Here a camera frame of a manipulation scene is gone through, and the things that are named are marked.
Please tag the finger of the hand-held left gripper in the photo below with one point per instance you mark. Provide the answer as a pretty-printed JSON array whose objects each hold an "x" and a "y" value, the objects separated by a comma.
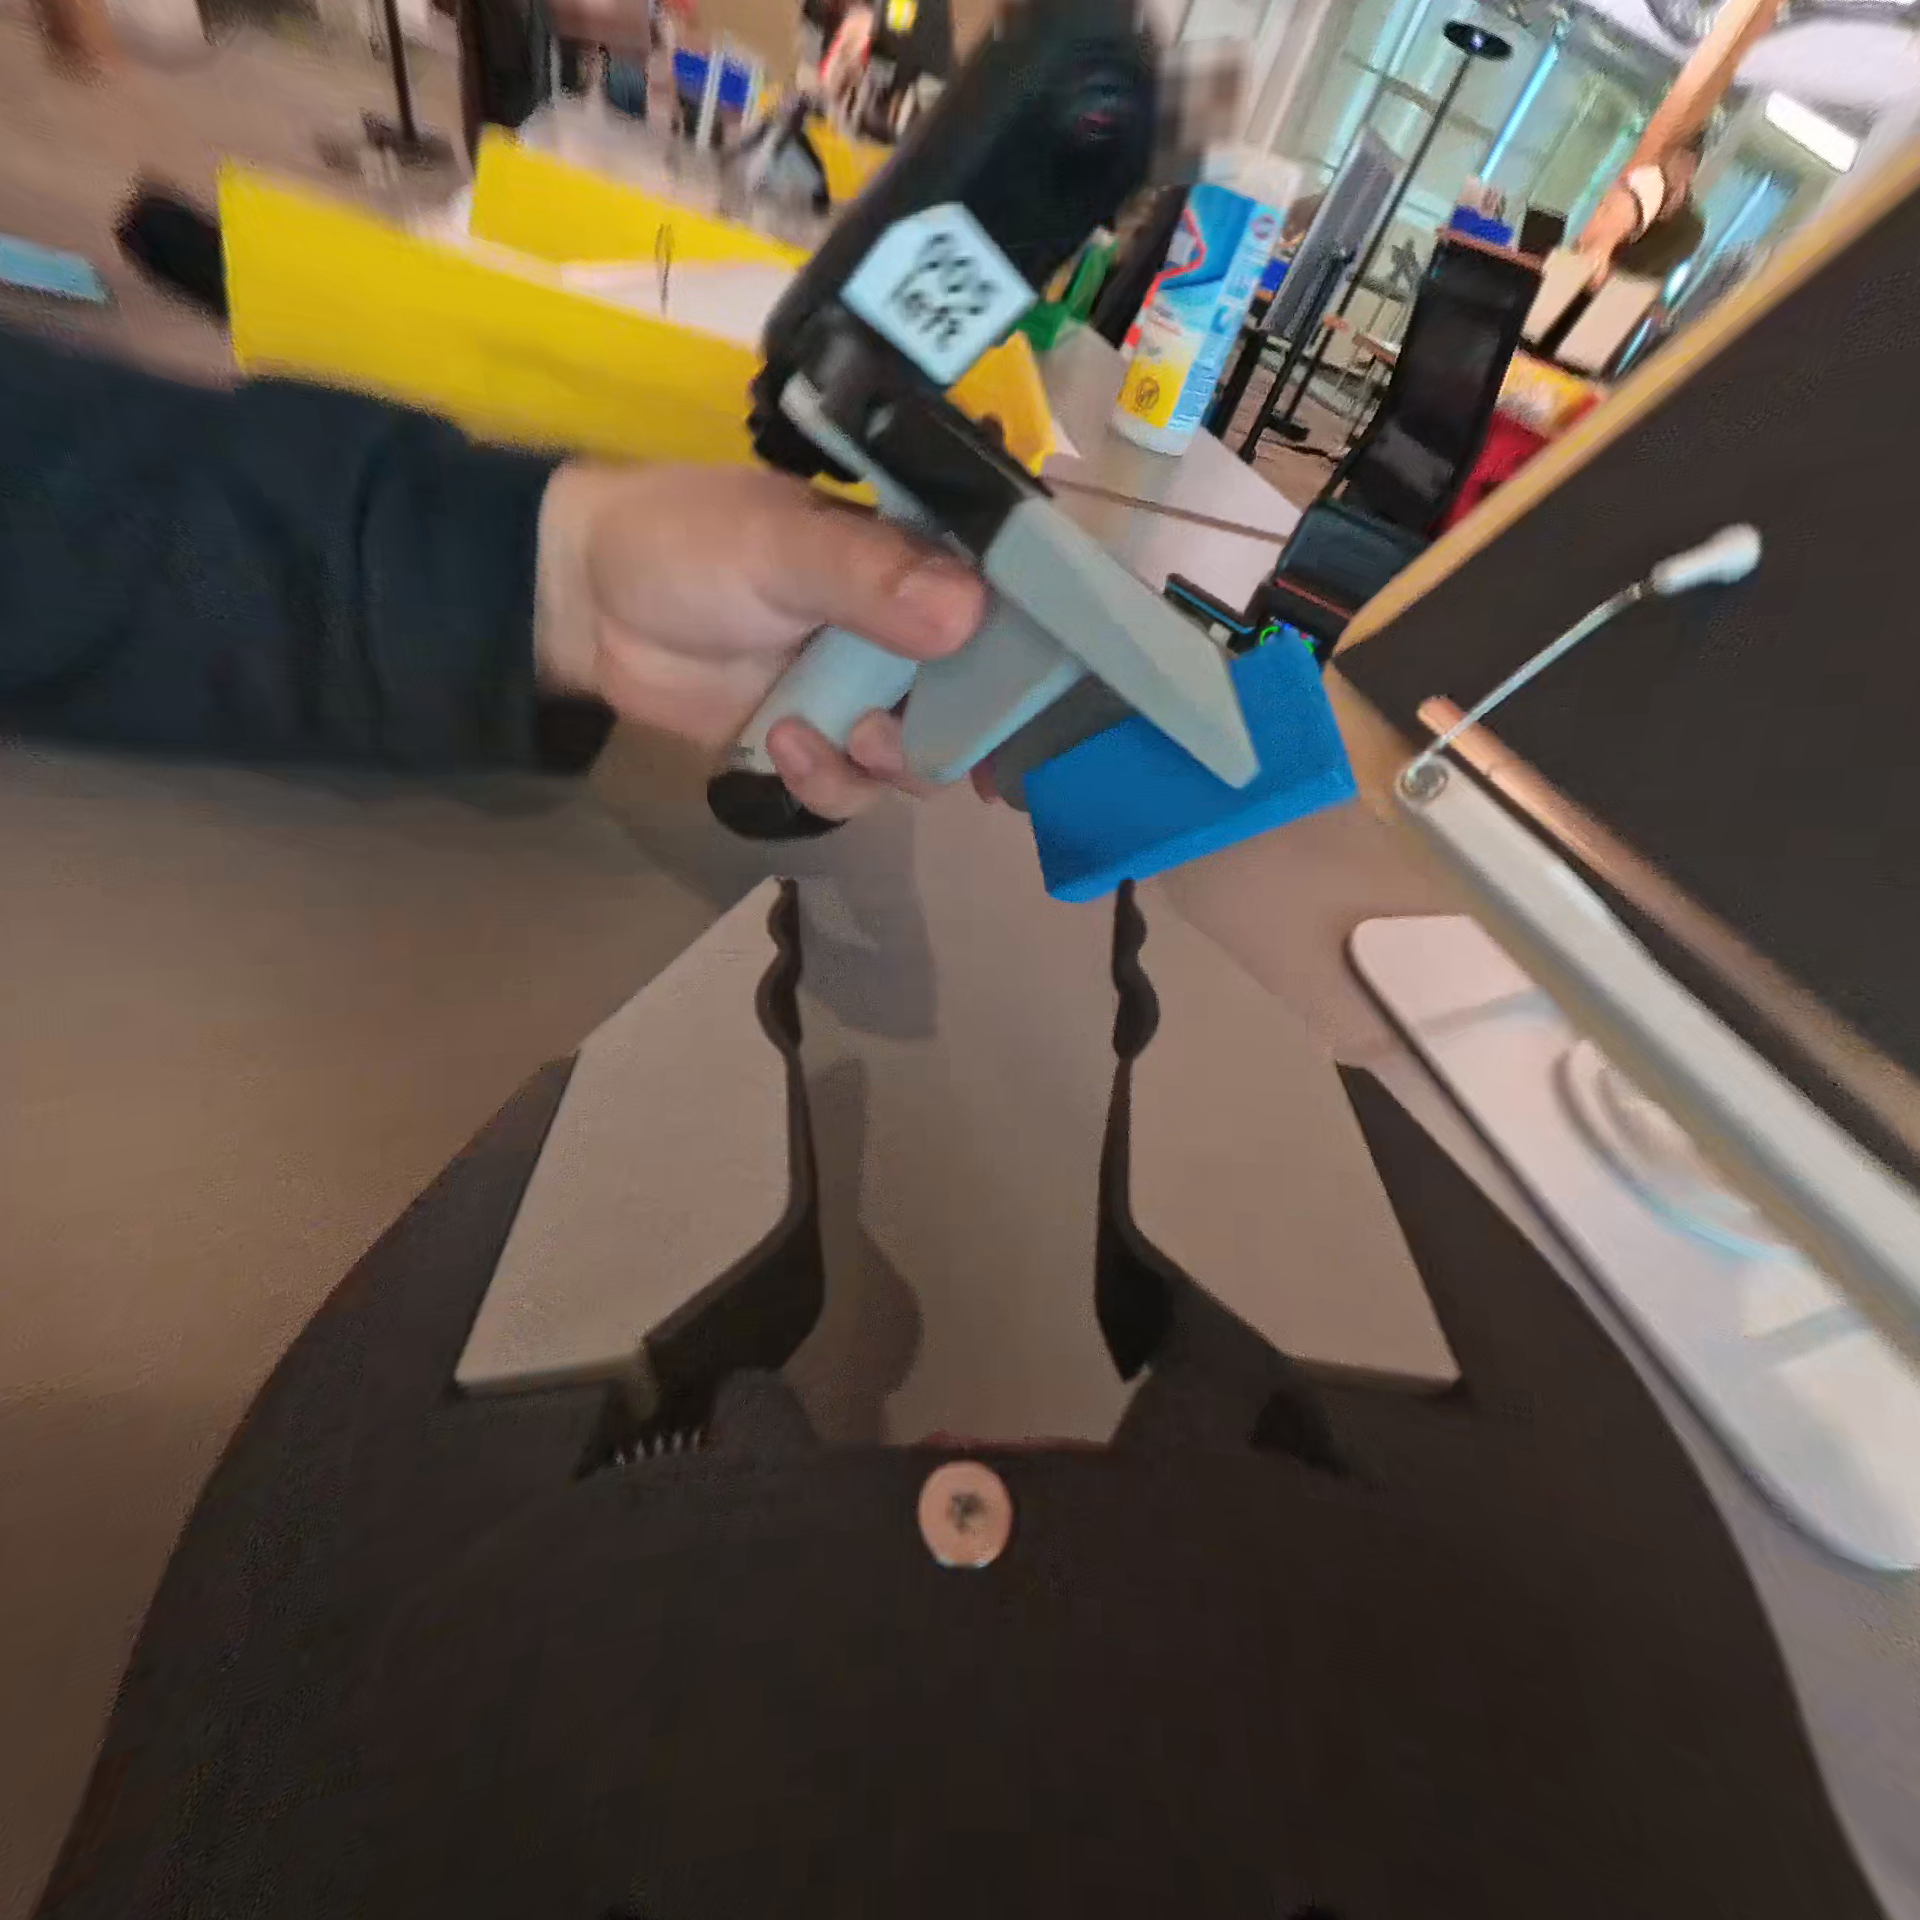
[
  {"x": 1111, "y": 646},
  {"x": 990, "y": 698}
]

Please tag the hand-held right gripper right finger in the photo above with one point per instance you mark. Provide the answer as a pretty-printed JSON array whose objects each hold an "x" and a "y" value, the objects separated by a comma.
[{"x": 1274, "y": 1185}]

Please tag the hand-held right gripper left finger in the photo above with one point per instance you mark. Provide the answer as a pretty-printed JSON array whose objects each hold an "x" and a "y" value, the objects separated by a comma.
[{"x": 645, "y": 1185}]

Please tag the blue foam block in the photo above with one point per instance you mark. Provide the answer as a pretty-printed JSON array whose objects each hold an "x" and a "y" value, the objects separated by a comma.
[{"x": 1199, "y": 797}]

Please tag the person's left forearm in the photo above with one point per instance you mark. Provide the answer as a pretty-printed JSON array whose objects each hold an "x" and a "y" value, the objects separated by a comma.
[{"x": 269, "y": 555}]

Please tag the person's left hand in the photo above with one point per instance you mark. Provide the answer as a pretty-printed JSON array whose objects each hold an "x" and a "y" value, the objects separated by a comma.
[{"x": 704, "y": 600}]

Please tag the green plastic bin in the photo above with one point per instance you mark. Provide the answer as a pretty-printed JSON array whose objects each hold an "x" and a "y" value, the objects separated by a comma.
[{"x": 1072, "y": 293}]

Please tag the disinfectant wipes canister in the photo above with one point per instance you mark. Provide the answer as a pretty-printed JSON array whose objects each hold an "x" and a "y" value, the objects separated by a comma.
[{"x": 1184, "y": 315}]

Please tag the white board stand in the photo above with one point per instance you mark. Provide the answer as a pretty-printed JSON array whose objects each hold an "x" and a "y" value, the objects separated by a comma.
[{"x": 1650, "y": 997}]

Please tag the black mesh chair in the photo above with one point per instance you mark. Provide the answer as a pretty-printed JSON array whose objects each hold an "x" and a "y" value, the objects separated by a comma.
[{"x": 1440, "y": 375}]

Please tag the black floor lamp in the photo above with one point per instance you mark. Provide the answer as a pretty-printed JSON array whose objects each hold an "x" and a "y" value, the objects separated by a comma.
[{"x": 1478, "y": 37}]

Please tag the yellow plastic bin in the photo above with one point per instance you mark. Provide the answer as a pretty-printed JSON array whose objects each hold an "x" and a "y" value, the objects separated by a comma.
[{"x": 449, "y": 329}]

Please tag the white-tipped metal rod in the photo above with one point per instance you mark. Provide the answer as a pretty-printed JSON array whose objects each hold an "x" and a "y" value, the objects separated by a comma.
[{"x": 1709, "y": 561}]

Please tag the black wood-framed board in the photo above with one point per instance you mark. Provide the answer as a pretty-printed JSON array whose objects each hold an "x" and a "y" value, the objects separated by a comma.
[{"x": 1771, "y": 779}]

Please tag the black camera case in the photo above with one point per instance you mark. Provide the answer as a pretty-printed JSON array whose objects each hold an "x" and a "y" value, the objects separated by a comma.
[{"x": 1350, "y": 561}]

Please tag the wooden post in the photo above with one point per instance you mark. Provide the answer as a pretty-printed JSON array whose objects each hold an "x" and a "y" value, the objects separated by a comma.
[{"x": 1681, "y": 136}]

